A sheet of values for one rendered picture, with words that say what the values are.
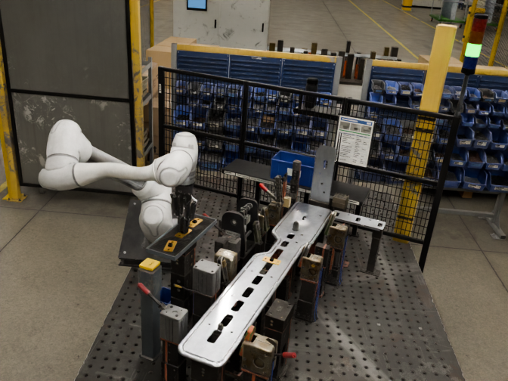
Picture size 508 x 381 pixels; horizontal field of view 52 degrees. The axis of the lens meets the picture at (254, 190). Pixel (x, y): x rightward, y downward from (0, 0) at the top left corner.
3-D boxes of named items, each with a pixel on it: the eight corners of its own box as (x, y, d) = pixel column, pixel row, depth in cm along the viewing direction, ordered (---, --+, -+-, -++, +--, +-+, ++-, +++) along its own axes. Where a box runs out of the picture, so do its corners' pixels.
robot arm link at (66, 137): (154, 213, 284) (154, 177, 293) (178, 206, 277) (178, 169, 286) (35, 162, 222) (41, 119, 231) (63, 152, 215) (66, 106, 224)
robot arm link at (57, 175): (69, 180, 212) (71, 150, 217) (29, 187, 216) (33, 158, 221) (86, 192, 224) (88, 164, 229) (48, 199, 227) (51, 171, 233)
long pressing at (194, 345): (227, 373, 177) (228, 370, 176) (171, 351, 184) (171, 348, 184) (334, 211, 294) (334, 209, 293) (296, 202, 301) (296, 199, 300)
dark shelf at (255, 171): (362, 206, 299) (363, 202, 298) (221, 173, 328) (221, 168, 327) (370, 192, 317) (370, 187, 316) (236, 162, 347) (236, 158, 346)
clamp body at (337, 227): (338, 289, 275) (348, 232, 260) (317, 283, 279) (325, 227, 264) (342, 281, 283) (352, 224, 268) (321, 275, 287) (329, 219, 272)
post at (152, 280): (153, 363, 218) (152, 274, 200) (138, 357, 221) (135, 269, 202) (163, 351, 225) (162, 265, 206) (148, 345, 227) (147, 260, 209)
